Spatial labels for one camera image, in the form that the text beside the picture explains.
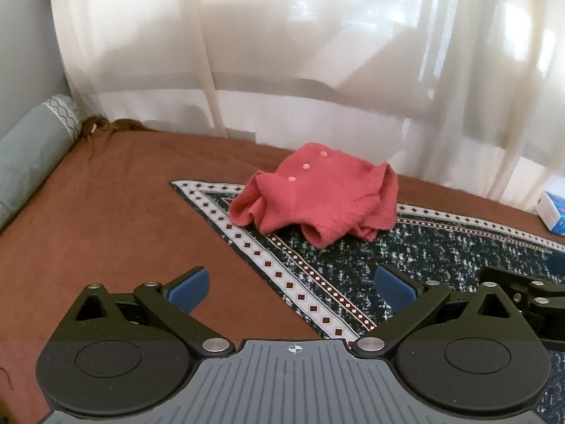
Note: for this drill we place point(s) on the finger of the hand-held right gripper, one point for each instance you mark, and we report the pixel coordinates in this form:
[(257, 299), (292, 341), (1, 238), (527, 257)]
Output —
[(525, 293), (557, 263)]

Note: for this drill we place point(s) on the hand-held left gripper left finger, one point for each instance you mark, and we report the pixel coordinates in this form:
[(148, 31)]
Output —
[(190, 289)]

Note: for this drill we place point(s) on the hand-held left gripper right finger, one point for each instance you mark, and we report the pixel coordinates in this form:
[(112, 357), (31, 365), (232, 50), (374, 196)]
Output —
[(394, 287)]

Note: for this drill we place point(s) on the pink knitted sweater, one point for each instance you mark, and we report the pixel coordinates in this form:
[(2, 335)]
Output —
[(318, 194)]

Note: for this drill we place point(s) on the blue white tissue packet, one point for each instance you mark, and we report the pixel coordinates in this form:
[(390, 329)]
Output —
[(554, 214)]

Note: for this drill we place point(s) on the dark patterned mat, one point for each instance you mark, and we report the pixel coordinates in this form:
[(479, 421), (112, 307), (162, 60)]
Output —
[(335, 269)]

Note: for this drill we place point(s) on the brown blanket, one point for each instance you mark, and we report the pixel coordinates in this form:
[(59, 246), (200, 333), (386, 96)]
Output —
[(110, 212)]

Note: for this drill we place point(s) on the grey-green pillow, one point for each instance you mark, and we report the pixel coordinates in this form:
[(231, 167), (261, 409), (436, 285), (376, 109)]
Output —
[(31, 150)]

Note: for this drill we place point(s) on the white sheer curtain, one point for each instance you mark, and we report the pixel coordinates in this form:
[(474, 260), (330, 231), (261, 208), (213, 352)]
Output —
[(309, 53)]

